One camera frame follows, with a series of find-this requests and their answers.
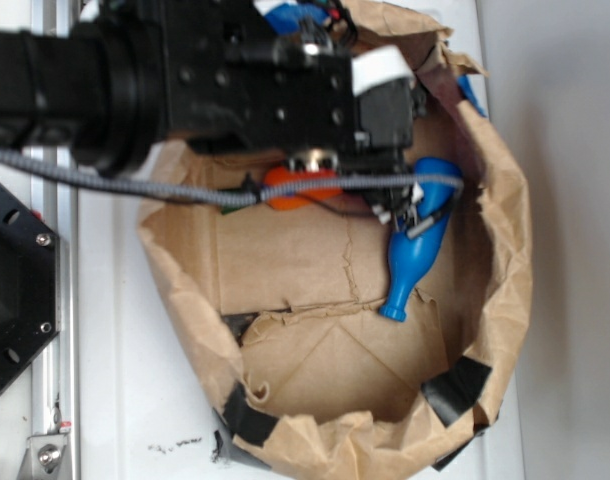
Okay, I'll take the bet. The white plastic board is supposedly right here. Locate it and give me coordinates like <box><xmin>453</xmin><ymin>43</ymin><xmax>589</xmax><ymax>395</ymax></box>
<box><xmin>77</xmin><ymin>0</ymin><xmax>527</xmax><ymax>480</ymax></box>

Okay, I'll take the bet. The metal corner bracket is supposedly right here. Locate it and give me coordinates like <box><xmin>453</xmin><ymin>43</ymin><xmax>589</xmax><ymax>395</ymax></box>
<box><xmin>16</xmin><ymin>433</ymin><xmax>73</xmax><ymax>480</ymax></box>

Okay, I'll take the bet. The aluminium extrusion rail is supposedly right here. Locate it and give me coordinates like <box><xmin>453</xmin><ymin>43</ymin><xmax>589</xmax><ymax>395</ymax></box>
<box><xmin>29</xmin><ymin>0</ymin><xmax>80</xmax><ymax>480</ymax></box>

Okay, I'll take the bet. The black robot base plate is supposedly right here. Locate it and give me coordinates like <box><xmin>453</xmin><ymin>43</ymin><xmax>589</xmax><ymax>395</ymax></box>
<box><xmin>0</xmin><ymin>183</ymin><xmax>53</xmax><ymax>396</ymax></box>

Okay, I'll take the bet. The brown paper bag tray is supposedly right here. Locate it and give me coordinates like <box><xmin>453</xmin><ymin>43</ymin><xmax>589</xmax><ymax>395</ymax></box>
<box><xmin>138</xmin><ymin>1</ymin><xmax>533</xmax><ymax>479</ymax></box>

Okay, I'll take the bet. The orange toy carrot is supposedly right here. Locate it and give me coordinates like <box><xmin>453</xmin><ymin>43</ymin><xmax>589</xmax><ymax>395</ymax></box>
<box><xmin>227</xmin><ymin>166</ymin><xmax>343</xmax><ymax>211</ymax></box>

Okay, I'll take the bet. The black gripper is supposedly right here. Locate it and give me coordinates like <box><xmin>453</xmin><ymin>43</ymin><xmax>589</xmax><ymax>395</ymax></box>
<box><xmin>160</xmin><ymin>1</ymin><xmax>416</xmax><ymax>171</ymax></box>

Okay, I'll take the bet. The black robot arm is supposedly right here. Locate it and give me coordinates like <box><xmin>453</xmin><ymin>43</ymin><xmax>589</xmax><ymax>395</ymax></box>
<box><xmin>0</xmin><ymin>1</ymin><xmax>424</xmax><ymax>177</ymax></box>

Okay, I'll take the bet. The blue toy bottle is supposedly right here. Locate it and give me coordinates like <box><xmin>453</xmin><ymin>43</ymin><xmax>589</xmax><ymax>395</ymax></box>
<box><xmin>379</xmin><ymin>157</ymin><xmax>464</xmax><ymax>322</ymax></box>

